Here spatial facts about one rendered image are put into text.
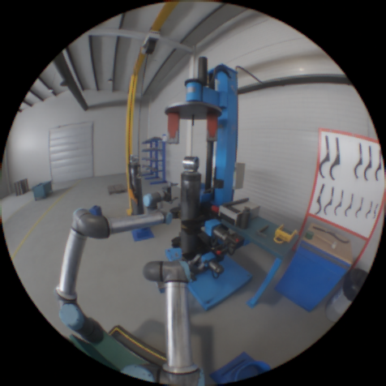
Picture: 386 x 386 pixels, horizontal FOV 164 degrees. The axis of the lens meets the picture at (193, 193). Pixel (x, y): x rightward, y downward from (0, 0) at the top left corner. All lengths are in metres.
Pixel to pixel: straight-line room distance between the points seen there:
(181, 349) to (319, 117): 3.11
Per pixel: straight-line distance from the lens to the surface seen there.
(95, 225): 0.68
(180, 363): 0.70
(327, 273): 1.86
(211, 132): 1.35
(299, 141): 2.81
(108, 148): 11.82
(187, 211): 1.41
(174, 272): 0.68
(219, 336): 1.76
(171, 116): 1.40
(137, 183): 2.48
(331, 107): 2.91
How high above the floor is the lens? 1.70
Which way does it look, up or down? 18 degrees down
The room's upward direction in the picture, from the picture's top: 2 degrees clockwise
